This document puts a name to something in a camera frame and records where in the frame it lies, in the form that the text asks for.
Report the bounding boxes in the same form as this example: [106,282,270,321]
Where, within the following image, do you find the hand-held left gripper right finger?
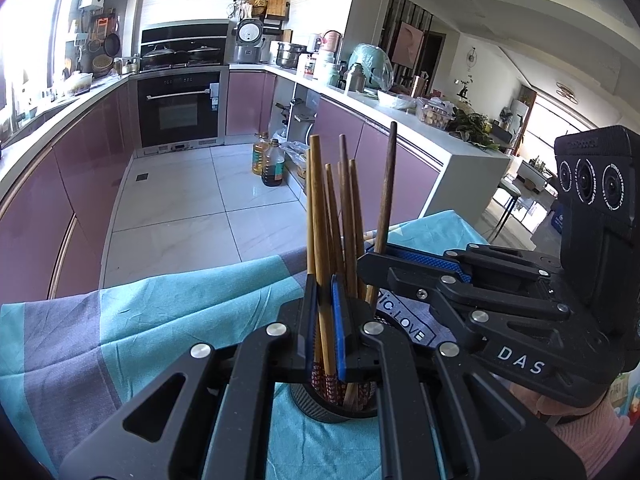
[330,272,588,480]

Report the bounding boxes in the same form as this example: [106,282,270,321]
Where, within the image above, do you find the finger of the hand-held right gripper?
[356,251,572,357]
[367,241,567,283]

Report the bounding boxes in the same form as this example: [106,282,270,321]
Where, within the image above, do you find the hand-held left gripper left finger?
[57,272,321,480]

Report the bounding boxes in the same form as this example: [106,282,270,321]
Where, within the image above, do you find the black mesh utensil holder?
[287,295,401,422]

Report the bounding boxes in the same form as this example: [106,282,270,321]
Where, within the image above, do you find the wooden chopstick red patterned end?
[305,148,317,276]
[339,134,362,298]
[349,159,373,306]

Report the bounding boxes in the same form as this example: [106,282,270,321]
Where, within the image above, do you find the dark wooden chopstick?
[367,121,398,311]

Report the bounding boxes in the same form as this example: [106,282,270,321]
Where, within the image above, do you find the bundle of wooden chopsticks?
[309,134,342,406]

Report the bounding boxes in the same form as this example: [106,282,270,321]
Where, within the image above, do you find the person's right forearm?
[550,395,633,478]

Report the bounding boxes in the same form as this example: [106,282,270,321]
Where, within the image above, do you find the person's right hand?
[507,381,577,427]

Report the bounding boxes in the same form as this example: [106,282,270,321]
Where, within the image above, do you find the dining stool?
[492,180,523,241]

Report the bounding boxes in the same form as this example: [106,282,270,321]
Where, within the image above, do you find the pink kitchen base cabinets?
[0,77,141,306]
[225,71,441,221]

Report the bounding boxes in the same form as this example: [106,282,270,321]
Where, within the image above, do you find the leafy green vegetables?
[447,110,501,150]

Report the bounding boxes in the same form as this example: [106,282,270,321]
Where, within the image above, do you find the clear food container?
[416,97,453,126]

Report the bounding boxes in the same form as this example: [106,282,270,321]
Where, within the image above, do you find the teal and grey printed tablecloth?
[0,210,486,480]

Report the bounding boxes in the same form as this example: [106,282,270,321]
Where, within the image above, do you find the white plastic bag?
[377,89,416,111]

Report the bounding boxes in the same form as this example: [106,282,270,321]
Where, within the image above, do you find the dark sauce bottle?
[261,139,287,187]

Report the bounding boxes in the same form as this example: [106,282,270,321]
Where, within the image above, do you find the yellow cooking oil bottle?
[251,132,273,176]

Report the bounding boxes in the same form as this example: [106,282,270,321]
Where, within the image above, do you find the stainless steel stockpot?
[276,42,306,68]

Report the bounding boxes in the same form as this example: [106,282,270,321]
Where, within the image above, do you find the black built-in oven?
[137,72,222,148]

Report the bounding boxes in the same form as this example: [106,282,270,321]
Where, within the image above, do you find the white rice cooker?
[234,19,265,64]

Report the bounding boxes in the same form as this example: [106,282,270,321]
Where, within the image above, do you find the black lidded wok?
[187,46,221,65]
[142,46,176,68]

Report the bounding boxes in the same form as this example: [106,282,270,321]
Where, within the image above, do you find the black range hood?
[141,21,230,56]

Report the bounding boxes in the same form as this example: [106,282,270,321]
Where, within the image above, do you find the white casserole pot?
[62,72,93,96]

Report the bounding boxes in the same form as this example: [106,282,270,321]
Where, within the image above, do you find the kitchen window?
[0,0,76,126]

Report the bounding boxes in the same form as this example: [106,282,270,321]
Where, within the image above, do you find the brown wall painting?
[391,22,426,68]

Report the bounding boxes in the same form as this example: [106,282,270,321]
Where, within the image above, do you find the black wall utensil rack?
[235,0,291,31]

